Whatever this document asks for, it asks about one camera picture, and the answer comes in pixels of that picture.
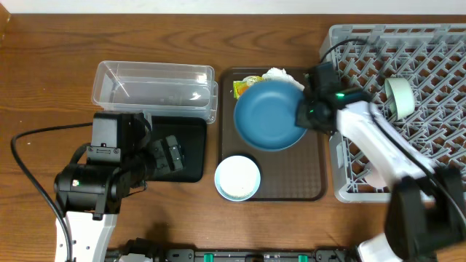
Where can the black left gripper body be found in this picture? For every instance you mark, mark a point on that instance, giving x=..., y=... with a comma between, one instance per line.
x=162, y=164

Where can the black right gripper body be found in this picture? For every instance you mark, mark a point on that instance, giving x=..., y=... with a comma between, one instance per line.
x=307, y=117

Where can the blue plate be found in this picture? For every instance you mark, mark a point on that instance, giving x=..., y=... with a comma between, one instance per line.
x=265, y=116

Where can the light blue rice bowl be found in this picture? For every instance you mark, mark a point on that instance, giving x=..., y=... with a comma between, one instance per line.
x=237, y=178

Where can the mint green bowl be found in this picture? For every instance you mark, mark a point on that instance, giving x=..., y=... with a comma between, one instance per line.
x=400, y=96

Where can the pink cup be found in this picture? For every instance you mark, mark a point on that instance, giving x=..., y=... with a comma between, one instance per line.
x=373, y=177

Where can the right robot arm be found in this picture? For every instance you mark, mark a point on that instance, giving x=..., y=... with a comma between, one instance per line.
x=426, y=212

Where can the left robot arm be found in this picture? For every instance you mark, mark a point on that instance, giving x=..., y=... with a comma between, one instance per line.
x=121, y=156

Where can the grey dishwasher rack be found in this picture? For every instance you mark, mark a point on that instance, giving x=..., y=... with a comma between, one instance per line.
x=431, y=57

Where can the black plastic tray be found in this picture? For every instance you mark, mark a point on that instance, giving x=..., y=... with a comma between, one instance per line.
x=190, y=133

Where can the crumpled white tissue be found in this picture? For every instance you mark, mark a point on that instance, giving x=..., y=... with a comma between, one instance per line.
x=280, y=74

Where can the brown serving tray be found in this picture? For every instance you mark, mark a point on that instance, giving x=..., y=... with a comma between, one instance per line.
x=297, y=173

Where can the clear plastic bin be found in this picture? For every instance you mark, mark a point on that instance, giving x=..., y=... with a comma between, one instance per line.
x=161, y=89

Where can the yellow green snack wrapper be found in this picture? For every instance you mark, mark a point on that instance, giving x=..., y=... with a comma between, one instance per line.
x=241, y=86

